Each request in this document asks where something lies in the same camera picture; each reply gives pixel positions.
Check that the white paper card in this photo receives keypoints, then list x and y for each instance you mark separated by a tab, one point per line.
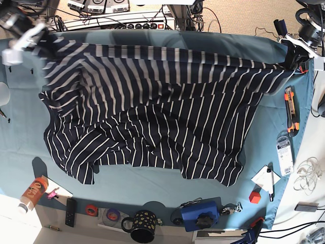
261	178

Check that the purple tape roll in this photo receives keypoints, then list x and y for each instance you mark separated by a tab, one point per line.
113	215

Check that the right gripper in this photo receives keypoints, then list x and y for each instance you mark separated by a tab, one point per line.
13	56

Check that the white cup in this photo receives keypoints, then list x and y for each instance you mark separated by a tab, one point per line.
4	94

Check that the red cube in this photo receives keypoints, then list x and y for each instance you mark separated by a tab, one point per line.
254	197

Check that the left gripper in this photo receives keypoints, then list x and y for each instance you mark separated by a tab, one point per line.
299	52

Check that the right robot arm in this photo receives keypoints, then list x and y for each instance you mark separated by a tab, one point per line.
22	20

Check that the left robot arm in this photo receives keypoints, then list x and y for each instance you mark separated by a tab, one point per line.
308	43

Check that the metal keyring carabiner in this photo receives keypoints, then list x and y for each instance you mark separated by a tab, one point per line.
229	210

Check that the blue black clamp handle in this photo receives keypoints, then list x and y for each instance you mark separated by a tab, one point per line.
280	27

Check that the navy white striped t-shirt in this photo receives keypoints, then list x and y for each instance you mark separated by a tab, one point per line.
150	106

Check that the grey adapter box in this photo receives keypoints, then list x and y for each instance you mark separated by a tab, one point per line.
306	207

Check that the white paper sheet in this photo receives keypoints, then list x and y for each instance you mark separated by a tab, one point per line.
59	190

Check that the black white marker pen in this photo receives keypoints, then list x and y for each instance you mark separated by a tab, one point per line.
270	184

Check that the pink small figurine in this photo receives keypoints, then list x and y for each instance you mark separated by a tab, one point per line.
53	194

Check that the white power strip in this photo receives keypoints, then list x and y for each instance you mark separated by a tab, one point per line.
139	25

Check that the orange black clamp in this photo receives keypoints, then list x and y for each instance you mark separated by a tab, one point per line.
304	67

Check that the teal tablecloth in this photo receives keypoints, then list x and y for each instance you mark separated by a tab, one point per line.
24	154

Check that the red tape roll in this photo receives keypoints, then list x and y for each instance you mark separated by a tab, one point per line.
91	210

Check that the black remote control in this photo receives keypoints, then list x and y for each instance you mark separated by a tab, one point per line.
70	212

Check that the black mug yellow pattern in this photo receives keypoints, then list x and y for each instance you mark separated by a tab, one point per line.
141	226

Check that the orange black utility knife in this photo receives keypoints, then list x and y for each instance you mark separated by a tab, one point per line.
293	121

